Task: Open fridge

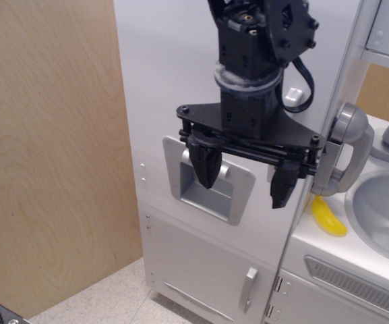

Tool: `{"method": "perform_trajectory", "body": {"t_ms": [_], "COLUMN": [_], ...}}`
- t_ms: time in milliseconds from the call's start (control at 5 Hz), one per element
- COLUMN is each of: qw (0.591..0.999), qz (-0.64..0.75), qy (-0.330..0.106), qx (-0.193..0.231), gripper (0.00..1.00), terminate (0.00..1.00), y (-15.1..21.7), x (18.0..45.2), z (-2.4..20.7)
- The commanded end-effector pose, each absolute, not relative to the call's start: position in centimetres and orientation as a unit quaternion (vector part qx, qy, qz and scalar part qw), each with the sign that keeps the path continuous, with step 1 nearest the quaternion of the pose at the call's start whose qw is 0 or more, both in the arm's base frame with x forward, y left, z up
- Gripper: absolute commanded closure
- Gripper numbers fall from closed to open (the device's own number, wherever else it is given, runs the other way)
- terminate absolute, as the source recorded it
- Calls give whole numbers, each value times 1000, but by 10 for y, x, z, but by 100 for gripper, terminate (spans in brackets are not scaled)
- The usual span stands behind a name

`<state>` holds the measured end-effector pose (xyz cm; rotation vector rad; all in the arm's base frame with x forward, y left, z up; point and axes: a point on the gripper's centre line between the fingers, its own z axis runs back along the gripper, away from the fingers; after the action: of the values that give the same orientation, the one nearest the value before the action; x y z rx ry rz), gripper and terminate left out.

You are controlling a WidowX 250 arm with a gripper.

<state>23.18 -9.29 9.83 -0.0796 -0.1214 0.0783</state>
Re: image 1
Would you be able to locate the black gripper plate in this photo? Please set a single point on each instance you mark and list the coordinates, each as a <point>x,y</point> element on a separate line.
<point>255,126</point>

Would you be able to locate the white toy fridge door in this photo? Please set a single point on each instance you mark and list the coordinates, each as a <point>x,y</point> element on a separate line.
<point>169,51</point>

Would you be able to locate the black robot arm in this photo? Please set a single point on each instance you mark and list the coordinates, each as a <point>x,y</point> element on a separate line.
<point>257,41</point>

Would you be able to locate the grey ice dispenser panel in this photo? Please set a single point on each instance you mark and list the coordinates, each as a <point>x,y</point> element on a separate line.
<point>226,200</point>

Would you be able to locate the yellow toy banana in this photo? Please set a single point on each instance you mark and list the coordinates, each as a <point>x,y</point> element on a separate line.
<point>326,219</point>

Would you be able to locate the grey toy telephone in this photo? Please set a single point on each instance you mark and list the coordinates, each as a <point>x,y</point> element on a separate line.
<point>345,153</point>

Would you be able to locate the white lower freezer door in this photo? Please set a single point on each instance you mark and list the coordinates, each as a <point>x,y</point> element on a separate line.
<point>200,272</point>

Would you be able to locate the brass door hinge upper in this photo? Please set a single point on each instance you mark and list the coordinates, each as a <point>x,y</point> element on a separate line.
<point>278,284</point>

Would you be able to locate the brass door hinge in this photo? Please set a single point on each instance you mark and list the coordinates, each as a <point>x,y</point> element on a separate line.
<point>278,284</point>
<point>269,311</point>

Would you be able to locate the silver toy sink bowl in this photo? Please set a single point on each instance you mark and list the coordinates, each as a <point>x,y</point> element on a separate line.
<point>367,208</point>

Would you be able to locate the brass door hinge lower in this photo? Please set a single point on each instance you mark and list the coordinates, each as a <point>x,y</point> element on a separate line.
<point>269,311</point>

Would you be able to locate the grey oven vent panel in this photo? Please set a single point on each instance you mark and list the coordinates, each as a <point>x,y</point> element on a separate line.
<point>348,283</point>

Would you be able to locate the white upper cabinet shelf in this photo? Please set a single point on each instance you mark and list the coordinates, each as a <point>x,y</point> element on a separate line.
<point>388,30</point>

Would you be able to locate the plywood board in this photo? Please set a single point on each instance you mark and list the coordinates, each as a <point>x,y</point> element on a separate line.
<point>68,209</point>

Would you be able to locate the grey freezer door handle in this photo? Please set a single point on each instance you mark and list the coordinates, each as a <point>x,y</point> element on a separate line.
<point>250,277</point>

